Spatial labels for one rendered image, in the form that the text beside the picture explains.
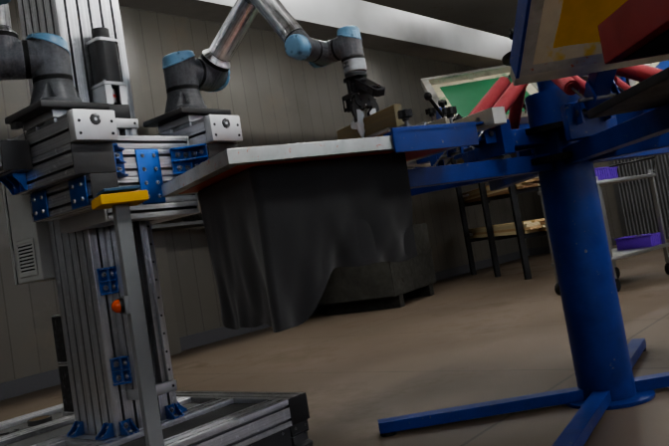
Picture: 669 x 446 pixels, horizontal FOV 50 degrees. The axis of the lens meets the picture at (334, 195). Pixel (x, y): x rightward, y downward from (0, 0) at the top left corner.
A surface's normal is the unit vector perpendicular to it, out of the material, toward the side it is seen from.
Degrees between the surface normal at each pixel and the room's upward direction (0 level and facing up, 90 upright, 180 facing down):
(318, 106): 90
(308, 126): 90
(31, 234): 90
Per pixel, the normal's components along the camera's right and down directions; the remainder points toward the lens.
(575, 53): 0.13, 0.80
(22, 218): -0.64, 0.05
